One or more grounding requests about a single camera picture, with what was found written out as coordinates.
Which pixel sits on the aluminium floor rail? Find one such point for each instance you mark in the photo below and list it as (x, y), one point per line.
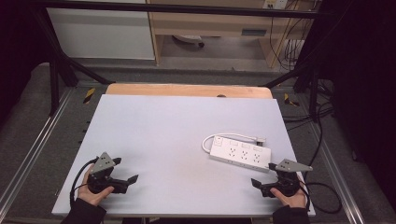
(34, 146)
(339, 177)

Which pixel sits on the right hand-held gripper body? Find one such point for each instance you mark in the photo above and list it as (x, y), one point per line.
(288, 180)

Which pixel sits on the light wooden desk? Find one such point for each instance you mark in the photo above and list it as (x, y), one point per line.
(211, 23)

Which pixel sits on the white cabinet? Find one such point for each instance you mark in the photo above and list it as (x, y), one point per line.
(99, 34)

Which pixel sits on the person's right hand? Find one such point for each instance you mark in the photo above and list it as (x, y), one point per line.
(291, 200)

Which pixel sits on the white power strip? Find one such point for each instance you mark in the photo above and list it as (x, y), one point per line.
(240, 154)

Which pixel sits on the office chair base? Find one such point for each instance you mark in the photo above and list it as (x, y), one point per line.
(190, 39)

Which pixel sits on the white table mat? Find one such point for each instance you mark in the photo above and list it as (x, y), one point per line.
(162, 140)

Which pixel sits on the white wall socket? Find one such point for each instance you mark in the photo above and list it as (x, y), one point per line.
(275, 3)

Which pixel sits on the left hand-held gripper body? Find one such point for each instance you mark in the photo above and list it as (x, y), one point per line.
(104, 179)

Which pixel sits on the person's left hand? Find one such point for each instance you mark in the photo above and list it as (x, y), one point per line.
(93, 195)

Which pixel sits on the yellow black tape strip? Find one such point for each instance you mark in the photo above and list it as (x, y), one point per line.
(89, 95)
(289, 100)

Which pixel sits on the black metal frame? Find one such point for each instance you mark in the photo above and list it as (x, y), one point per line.
(186, 8)

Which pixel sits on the wooden table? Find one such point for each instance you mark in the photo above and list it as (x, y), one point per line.
(186, 90)

